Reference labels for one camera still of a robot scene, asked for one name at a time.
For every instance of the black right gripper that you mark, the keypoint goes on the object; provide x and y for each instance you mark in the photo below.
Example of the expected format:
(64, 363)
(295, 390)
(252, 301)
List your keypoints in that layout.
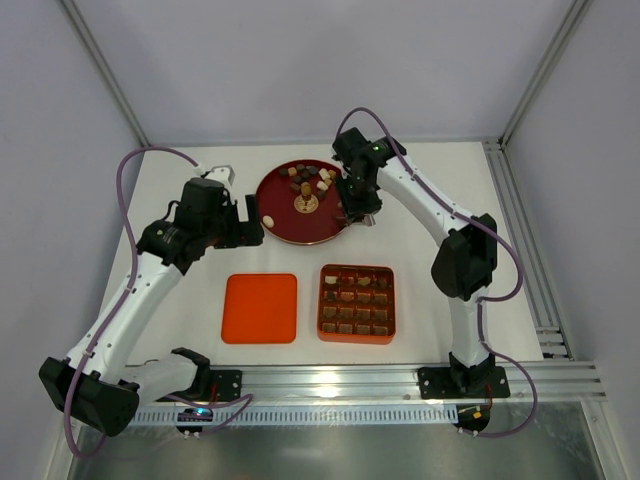
(361, 205)

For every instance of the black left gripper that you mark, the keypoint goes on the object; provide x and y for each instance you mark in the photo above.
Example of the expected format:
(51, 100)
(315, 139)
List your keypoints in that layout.
(240, 226)

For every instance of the silver metal tongs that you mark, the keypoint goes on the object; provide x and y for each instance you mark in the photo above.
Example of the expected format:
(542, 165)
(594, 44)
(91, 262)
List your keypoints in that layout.
(367, 220)

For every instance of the orange box lid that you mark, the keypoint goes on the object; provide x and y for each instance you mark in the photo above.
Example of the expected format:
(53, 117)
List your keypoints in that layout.
(260, 308)

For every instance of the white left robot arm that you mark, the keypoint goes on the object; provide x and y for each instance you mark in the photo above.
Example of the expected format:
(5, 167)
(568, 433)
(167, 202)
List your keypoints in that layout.
(93, 383)

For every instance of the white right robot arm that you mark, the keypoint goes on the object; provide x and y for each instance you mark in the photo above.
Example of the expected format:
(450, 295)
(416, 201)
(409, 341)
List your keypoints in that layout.
(462, 269)

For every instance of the white round chocolate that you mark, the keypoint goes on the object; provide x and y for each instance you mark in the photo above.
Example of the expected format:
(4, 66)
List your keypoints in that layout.
(268, 221)

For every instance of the brown chocolate on centre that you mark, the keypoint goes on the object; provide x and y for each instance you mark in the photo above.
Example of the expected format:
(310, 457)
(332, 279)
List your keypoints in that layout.
(306, 190)

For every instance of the orange chocolate box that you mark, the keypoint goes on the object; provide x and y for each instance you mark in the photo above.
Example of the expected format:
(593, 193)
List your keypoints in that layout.
(360, 314)

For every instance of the round dark red tray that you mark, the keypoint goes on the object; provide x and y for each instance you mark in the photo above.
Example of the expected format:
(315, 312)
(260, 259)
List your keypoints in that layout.
(300, 221)

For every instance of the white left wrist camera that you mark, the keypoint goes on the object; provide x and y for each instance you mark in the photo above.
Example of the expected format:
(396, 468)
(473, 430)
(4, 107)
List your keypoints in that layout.
(223, 174)

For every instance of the perforated cable duct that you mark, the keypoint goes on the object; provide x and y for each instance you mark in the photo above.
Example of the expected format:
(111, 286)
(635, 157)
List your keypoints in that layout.
(263, 414)

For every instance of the left aluminium frame post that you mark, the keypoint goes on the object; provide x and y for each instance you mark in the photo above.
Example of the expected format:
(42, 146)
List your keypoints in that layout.
(84, 34)

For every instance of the aluminium frame post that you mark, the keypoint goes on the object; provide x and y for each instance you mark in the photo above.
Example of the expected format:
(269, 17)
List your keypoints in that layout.
(84, 34)
(560, 40)

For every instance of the right aluminium frame post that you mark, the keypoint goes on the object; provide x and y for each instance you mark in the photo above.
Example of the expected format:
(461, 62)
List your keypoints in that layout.
(560, 40)

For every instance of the aluminium mounting rail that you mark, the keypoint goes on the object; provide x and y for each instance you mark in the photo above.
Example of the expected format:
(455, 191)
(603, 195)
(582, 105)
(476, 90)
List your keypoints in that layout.
(554, 381)

